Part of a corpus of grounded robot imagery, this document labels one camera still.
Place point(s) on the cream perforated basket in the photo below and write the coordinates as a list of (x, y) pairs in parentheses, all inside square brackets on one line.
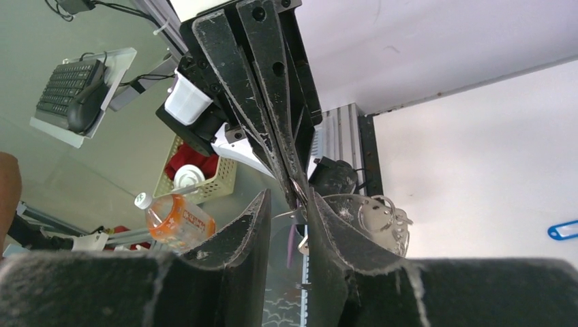
[(220, 184)]

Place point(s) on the black computer mouse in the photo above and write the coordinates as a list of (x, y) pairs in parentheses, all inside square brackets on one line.
[(85, 107)]

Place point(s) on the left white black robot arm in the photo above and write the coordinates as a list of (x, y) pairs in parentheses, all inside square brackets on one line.
[(326, 176)]

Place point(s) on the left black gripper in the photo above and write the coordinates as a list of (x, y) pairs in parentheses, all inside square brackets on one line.
[(244, 55)]

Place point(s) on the black keyboard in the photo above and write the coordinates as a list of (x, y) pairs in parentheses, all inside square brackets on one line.
[(68, 85)]

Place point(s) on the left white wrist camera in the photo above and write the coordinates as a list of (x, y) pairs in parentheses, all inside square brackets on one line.
[(185, 102)]

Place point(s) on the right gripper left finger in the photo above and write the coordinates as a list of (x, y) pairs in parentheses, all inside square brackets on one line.
[(221, 282)]

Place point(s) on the orange drink bottle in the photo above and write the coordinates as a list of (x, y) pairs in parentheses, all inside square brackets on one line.
[(175, 222)]

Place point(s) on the white round lid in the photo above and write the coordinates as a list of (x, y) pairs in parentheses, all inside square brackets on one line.
[(188, 176)]

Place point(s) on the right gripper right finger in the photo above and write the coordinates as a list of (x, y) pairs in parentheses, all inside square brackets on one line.
[(355, 282)]

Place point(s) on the key with blue tag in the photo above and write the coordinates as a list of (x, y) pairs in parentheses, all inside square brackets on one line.
[(563, 231)]

